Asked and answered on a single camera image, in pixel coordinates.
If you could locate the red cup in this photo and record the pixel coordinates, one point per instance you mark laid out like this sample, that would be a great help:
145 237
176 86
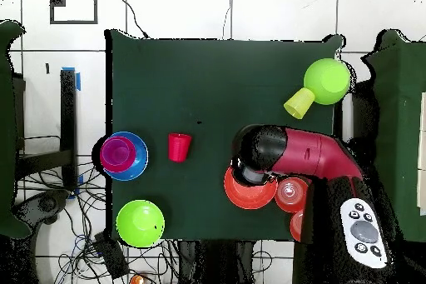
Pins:
179 149

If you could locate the large orange bowl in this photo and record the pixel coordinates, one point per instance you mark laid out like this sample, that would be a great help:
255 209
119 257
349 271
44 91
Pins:
246 197

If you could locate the blue bowl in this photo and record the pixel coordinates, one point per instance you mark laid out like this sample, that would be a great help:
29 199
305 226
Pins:
142 157

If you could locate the small orange bowl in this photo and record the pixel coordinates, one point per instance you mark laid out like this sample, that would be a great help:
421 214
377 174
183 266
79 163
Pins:
296 227
289 194

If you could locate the yellow cup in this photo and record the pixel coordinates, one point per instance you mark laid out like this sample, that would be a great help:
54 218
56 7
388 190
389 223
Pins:
299 104

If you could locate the pink bowl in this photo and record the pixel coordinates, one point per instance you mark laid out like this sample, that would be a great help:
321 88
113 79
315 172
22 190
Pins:
106 164

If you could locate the green bowl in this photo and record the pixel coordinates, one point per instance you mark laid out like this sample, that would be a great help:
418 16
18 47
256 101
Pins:
327 80
139 227

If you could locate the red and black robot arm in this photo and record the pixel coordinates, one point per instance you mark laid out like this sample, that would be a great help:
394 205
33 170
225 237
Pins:
306 154

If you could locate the dark green table cloth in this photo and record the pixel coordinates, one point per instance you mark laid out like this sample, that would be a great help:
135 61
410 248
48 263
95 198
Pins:
216 80

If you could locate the black power box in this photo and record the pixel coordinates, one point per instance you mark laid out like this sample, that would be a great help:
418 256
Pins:
111 257

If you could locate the orange round object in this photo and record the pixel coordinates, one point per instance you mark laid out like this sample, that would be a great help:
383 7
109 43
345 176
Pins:
136 281

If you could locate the black chair base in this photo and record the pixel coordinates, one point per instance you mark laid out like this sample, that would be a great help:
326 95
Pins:
43 205

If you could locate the green covered side table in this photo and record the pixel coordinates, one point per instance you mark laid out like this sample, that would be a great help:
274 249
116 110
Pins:
399 97
6 130

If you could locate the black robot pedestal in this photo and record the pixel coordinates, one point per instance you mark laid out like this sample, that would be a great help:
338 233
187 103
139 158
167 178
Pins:
216 264

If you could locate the black stool frame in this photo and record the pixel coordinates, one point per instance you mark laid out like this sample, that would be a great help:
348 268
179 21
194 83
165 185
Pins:
68 114

